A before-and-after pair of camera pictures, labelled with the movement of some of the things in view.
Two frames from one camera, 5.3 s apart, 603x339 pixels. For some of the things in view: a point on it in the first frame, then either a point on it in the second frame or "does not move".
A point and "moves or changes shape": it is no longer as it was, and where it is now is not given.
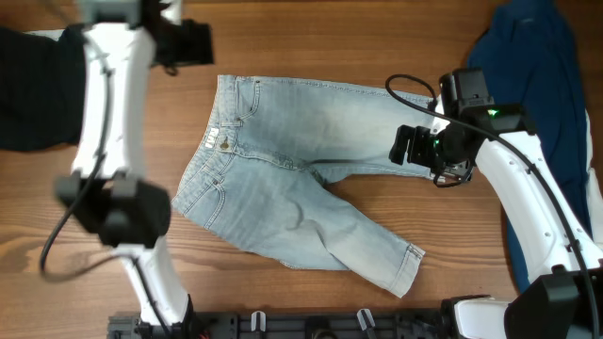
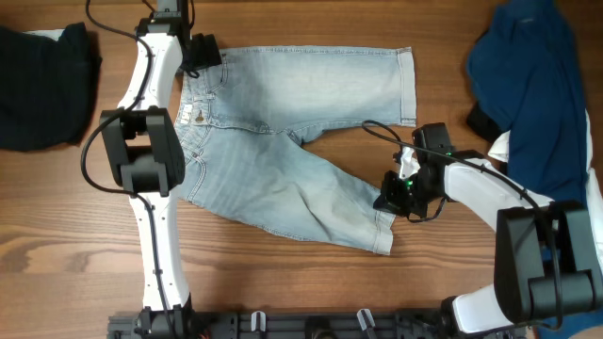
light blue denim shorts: x=258 y=175 moves or changes shape
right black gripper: x=420 y=136 to x=389 y=201
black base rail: x=312 y=325 does not move
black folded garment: x=42 y=88 does not move
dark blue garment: x=529 y=51 does not move
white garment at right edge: x=594 y=188 does not move
